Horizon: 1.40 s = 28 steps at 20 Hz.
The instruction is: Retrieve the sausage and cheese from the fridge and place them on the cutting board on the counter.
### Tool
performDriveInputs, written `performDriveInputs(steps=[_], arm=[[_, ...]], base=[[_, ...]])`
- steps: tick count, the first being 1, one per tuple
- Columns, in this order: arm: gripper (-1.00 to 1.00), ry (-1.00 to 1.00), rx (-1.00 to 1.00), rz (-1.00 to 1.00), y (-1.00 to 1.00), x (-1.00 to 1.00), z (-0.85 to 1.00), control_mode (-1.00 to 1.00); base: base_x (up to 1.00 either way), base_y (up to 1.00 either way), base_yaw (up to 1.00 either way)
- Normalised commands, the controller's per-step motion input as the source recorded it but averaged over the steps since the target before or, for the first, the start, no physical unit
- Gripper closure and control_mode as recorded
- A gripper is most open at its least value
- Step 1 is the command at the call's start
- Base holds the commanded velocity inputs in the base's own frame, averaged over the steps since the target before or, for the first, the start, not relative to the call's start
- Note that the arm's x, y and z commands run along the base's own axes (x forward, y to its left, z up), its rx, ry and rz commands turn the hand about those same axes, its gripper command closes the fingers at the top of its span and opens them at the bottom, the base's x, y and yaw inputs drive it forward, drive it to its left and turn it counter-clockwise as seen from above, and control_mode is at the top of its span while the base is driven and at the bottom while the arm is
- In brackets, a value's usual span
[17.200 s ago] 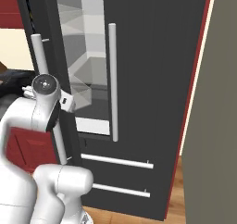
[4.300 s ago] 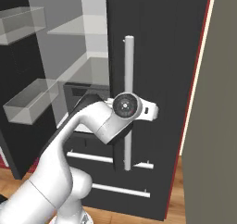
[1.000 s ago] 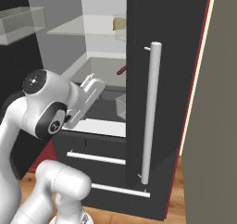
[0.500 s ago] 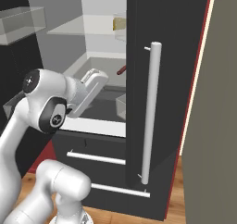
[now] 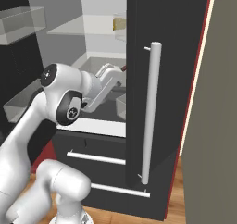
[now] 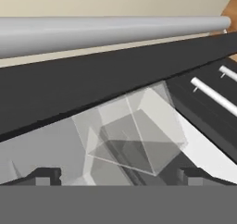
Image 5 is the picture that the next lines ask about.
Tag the red-brown sausage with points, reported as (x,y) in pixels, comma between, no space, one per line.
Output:
(124,68)

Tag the large clear door bin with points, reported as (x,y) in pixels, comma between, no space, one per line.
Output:
(18,24)

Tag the small clear door bin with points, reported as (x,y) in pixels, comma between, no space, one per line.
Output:
(18,105)

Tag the black freezer drawer front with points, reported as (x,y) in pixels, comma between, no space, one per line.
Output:
(92,144)
(123,203)

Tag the black fridge door with bins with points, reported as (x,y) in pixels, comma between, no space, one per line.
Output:
(15,64)

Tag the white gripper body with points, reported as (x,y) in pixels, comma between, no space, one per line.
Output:
(103,90)

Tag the yellow cheese block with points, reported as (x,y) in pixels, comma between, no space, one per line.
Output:
(119,23)

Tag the grey-beige cabinet side panel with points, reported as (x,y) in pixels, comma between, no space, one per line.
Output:
(213,126)

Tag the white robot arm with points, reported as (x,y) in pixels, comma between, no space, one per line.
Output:
(18,147)

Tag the clear fridge drawer box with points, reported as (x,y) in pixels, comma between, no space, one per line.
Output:
(122,107)

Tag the glass fridge shelf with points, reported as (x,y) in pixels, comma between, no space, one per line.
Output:
(86,25)

